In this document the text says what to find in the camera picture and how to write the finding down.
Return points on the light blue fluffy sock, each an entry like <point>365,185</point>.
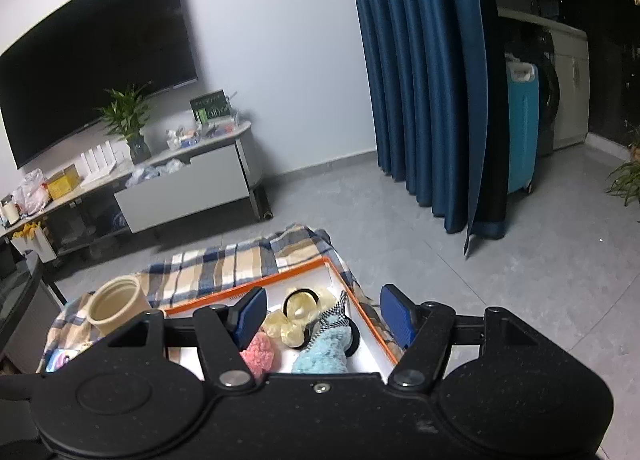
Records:
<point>331,337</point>

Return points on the orange rimmed white box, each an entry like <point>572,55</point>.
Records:
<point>293,298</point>

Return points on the yellow cardboard box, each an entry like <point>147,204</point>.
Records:
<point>63,182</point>

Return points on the white router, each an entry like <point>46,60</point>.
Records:
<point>102,162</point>

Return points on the green black box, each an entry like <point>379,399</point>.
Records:
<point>212,107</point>

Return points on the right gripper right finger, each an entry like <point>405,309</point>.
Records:
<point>423,332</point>

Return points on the potted bamboo plant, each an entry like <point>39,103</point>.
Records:
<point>125,114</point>

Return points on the black television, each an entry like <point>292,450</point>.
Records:
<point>56,77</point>

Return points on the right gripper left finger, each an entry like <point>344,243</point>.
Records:
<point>222,332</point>

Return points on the white tv cabinet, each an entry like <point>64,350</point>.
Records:
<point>214,172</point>

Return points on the plaid blanket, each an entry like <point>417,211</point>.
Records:
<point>189,276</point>

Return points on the white plastic bag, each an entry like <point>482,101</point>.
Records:
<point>32,194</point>

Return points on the blue suitcase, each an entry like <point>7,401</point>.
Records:
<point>523,97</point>

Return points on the white balcony cabinet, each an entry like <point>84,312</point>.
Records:
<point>561,54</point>

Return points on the beige paper cup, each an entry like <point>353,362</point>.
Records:
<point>115,303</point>

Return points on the balcony plant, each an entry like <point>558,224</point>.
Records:
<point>625,179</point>

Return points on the pink fluffy sock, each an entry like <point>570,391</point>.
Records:
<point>259,354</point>

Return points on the blue curtain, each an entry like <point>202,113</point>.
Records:
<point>437,81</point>

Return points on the small blue tissue packet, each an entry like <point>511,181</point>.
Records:
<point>59,358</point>

